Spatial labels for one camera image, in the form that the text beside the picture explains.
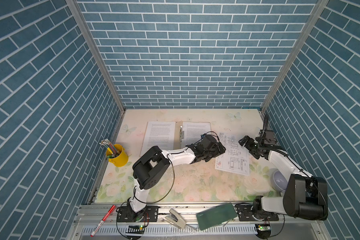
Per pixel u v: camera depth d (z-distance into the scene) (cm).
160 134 105
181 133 105
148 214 73
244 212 74
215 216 74
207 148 71
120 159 82
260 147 67
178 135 105
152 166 52
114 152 85
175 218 71
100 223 70
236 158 94
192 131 108
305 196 42
